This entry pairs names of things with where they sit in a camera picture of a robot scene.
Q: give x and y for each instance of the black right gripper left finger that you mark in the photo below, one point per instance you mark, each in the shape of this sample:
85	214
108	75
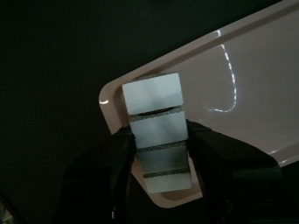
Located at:
99	172

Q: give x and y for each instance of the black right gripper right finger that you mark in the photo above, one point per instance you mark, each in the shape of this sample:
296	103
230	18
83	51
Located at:
230	172

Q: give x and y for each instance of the pink plastic tray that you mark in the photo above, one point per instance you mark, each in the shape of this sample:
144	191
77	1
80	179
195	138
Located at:
240	93

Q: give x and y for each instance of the pale blue cloth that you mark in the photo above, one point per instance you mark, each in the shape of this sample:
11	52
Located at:
158	131

